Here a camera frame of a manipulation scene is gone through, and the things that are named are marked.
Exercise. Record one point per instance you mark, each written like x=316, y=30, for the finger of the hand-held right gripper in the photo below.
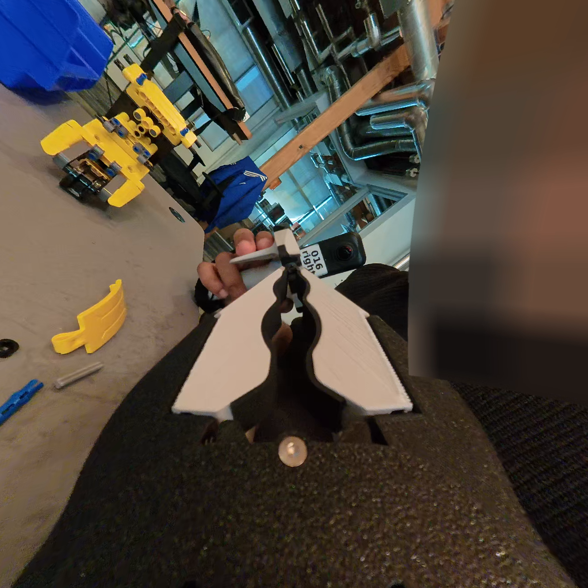
x=285, y=243
x=257, y=256

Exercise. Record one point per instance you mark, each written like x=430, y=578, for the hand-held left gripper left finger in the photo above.
x=225, y=363

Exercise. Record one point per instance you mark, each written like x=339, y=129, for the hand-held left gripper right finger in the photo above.
x=358, y=363

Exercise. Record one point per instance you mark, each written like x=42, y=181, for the black toy pin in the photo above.
x=290, y=285

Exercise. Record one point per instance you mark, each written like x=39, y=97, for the person's right hand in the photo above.
x=225, y=275

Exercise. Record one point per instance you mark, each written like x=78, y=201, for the blue jacket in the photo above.
x=234, y=193

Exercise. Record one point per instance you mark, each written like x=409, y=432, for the dark oval table cap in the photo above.
x=177, y=215

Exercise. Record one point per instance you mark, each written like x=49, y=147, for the yellow curved toy panel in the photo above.
x=96, y=321

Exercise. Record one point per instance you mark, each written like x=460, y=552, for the wooden beam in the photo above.
x=340, y=110

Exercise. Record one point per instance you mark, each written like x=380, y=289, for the grey toy axle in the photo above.
x=78, y=375

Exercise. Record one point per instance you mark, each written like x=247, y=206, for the black bag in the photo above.
x=225, y=87

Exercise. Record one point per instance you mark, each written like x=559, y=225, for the yellow toy vehicle assembly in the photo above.
x=124, y=138

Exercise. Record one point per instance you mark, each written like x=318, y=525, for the wood-edged desk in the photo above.
x=211, y=78

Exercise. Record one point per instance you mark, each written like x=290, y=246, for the metal ceiling ducts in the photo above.
x=367, y=69

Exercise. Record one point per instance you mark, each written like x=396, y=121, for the blue toy pin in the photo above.
x=20, y=400

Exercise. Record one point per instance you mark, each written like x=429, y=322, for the blue plastic bin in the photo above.
x=46, y=41

